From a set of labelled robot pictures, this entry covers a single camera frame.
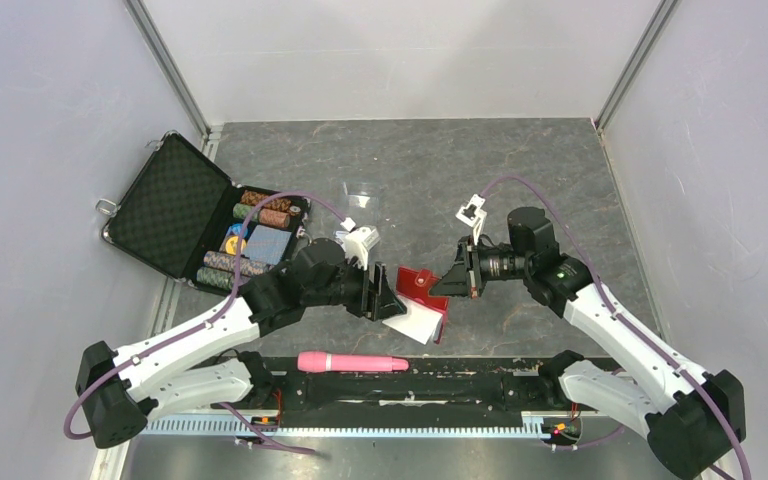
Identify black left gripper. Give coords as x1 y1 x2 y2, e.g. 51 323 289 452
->
304 254 407 322

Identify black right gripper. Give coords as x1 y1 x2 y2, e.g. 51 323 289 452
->
429 234 532 298

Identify red leather card holder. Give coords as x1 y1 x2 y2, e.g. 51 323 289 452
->
383 266 449 345

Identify clear plastic card box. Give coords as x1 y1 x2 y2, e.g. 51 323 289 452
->
337 181 383 227

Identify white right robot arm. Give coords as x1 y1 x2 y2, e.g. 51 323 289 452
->
431 197 746 479

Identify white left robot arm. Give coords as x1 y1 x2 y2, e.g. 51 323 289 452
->
64 239 408 449

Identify blue playing card deck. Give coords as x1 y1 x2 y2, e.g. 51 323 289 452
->
242 225 292 265

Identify pink cylindrical wand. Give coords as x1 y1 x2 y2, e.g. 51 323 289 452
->
297 351 410 373

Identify green and brown chip stack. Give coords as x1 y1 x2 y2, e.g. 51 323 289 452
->
232 203 291 229

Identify yellow poker chip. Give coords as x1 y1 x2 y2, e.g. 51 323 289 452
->
222 235 246 255

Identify purple poker chip stack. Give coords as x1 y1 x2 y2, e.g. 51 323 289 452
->
203 251 273 277

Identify blue poker chip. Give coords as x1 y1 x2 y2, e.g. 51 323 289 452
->
226 223 248 238

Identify brown poker chip stack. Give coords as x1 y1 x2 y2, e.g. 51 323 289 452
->
239 190 293 213

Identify green poker chip stack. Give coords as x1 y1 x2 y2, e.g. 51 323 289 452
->
196 267 236 292

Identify black poker chip case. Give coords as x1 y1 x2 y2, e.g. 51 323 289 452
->
101 131 311 296

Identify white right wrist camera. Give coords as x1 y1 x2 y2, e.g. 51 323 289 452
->
456 194 487 245

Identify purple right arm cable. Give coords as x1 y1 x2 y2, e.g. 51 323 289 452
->
479 175 753 480

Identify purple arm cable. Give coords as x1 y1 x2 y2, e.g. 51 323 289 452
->
479 175 753 480
63 192 352 458

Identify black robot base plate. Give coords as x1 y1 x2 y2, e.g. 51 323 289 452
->
234 357 574 427

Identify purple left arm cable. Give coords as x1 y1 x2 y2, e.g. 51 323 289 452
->
63 192 352 458

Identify toothed aluminium rail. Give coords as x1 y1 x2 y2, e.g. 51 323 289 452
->
142 412 564 440

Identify right aluminium frame post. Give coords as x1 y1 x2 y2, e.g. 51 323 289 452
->
593 0 681 136

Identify aluminium frame post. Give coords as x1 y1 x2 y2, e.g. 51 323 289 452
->
123 0 211 139
593 0 681 136

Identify left aluminium frame post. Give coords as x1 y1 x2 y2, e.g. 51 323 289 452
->
123 0 211 139

